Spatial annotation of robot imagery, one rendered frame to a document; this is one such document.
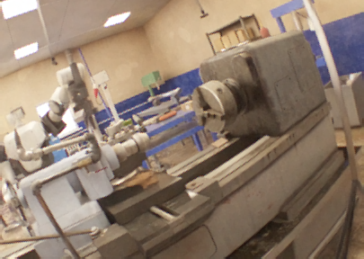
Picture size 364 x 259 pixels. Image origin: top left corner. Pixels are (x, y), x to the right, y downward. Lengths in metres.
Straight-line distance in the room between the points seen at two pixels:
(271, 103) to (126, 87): 7.58
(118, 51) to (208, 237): 8.10
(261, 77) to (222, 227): 0.73
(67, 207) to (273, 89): 1.10
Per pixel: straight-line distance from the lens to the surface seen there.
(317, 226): 1.76
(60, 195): 1.13
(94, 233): 1.05
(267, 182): 1.38
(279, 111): 1.44
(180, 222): 0.95
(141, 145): 1.23
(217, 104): 1.36
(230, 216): 1.26
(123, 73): 8.83
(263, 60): 1.42
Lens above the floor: 1.29
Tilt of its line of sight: 8 degrees down
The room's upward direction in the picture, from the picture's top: 21 degrees counter-clockwise
